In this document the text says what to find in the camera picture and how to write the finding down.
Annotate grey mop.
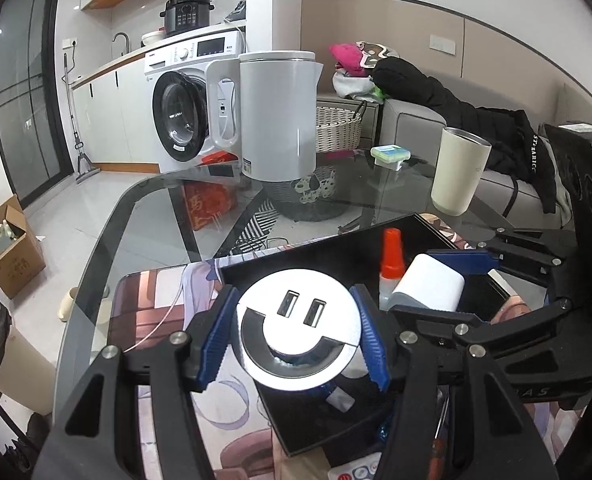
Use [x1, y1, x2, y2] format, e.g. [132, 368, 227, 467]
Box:
[61, 52, 102, 184]

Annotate glass sliding door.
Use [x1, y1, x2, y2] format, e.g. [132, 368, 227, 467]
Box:
[0, 0, 74, 208]

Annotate cream tumbler cup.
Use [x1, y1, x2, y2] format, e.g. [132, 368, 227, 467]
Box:
[430, 126, 492, 217]

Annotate black jacket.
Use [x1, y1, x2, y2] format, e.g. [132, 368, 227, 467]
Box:
[371, 56, 559, 215]

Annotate pink cloth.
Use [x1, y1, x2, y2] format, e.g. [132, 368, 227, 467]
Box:
[329, 42, 365, 77]

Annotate beige waste bin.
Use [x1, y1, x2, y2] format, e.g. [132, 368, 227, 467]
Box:
[0, 305, 57, 411]

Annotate white crumpled clothes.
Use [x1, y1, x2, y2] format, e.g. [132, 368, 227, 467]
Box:
[332, 70, 378, 104]

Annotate white rounded power adapter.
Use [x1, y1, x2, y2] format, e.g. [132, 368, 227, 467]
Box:
[390, 254, 466, 312]

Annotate white remote with red buttons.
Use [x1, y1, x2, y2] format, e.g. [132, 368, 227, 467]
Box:
[328, 452, 384, 480]

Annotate white electric kettle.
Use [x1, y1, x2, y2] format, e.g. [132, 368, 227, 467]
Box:
[205, 51, 325, 182]

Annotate cardboard box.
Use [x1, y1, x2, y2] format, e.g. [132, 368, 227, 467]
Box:
[0, 194, 47, 300]

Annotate beige slipper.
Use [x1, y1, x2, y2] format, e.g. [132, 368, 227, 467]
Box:
[57, 285, 82, 322]

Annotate red floor mat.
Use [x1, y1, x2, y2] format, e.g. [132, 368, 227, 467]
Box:
[183, 180, 239, 231]

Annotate glue bottle with orange cap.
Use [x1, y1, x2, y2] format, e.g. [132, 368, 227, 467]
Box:
[378, 227, 408, 311]

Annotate round white smiley charger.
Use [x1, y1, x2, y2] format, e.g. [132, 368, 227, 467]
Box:
[236, 268, 365, 392]

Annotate white kitchen counter cabinet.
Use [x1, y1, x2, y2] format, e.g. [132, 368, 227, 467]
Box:
[71, 45, 162, 171]

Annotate printed desk mat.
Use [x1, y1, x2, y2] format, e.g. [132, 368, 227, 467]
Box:
[108, 212, 577, 480]

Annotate black pressure cooker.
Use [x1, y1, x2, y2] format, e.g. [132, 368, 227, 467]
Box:
[159, 0, 215, 37]

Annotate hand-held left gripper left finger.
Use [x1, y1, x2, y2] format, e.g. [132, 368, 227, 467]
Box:
[36, 285, 241, 480]

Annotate thin white cable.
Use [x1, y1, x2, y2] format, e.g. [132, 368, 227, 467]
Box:
[121, 285, 193, 356]

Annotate printed cushion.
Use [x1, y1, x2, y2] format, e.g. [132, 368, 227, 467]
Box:
[356, 40, 400, 71]

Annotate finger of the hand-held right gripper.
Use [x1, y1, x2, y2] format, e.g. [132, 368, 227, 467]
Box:
[391, 297, 578, 357]
[425, 229, 578, 287]

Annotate black storage tray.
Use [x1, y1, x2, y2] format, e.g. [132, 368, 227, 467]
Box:
[216, 212, 508, 459]

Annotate white washing machine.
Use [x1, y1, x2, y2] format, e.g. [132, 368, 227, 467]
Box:
[143, 30, 247, 177]

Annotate woven wicker basket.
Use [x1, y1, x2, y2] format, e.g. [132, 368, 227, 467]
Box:
[316, 100, 368, 153]

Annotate grey sofa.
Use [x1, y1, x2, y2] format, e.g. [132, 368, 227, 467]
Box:
[376, 97, 577, 231]

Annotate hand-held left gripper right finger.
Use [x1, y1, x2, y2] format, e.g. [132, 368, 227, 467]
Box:
[350, 284, 558, 480]

